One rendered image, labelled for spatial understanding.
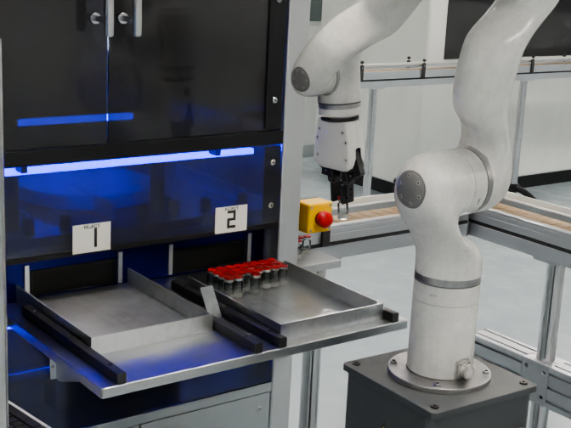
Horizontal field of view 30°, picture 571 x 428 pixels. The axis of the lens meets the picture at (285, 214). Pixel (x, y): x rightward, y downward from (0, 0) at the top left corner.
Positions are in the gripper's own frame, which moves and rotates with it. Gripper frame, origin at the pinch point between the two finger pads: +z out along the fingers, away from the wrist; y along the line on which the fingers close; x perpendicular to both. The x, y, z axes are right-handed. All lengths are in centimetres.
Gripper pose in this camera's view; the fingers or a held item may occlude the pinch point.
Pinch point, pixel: (342, 191)
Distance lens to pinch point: 214.2
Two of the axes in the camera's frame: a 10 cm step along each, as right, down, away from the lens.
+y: 6.4, 2.0, -7.5
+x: 7.7, -2.2, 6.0
